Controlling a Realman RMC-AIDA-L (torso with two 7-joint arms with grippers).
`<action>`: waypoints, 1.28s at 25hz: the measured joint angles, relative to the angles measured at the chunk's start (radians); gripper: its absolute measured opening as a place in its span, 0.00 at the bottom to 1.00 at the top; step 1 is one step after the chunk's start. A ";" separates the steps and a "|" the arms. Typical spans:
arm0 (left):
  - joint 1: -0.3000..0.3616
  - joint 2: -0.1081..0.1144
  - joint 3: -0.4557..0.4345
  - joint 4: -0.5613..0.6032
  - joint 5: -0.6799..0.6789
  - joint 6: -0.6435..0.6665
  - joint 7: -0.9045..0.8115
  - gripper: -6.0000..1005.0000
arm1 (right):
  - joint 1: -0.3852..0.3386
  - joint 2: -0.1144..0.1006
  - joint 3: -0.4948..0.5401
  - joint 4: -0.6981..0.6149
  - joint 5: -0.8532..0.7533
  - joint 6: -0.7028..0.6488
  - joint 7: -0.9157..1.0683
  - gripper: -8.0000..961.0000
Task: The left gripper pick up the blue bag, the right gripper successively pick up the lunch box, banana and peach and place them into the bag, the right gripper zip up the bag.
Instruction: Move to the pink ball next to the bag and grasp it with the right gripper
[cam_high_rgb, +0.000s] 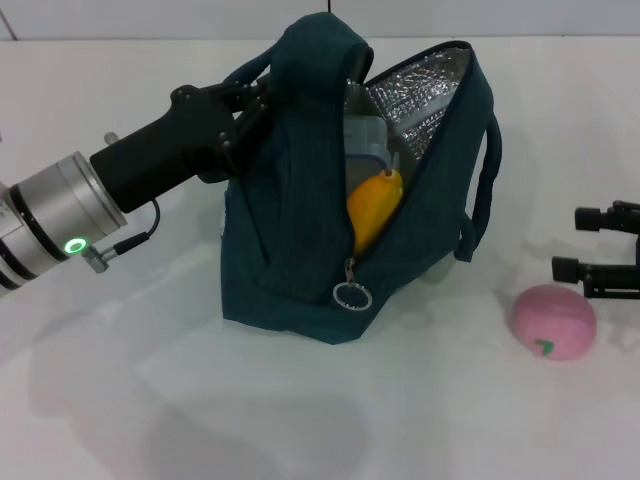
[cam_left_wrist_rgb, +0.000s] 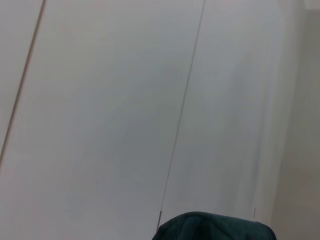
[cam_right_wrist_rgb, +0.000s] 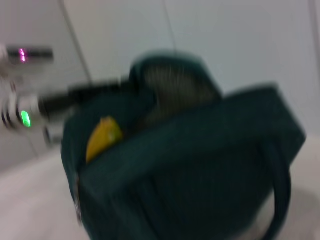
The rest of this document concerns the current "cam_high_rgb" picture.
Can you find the pink toy peach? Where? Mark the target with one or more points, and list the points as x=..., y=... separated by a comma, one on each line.
x=555, y=315

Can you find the clear plastic lidded food container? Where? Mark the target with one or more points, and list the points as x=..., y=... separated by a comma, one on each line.
x=365, y=140

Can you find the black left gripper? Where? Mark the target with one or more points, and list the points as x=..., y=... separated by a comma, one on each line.
x=165, y=150

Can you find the dark blue insulated lunch bag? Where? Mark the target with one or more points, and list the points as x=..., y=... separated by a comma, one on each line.
x=300, y=225

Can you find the silver cylindrical plug stub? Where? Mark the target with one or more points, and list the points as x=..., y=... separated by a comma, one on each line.
x=110, y=137

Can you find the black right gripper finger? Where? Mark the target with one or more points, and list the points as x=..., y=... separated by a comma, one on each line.
x=600, y=280
x=615, y=217

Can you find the yellow toy banana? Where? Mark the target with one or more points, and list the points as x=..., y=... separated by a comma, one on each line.
x=372, y=210

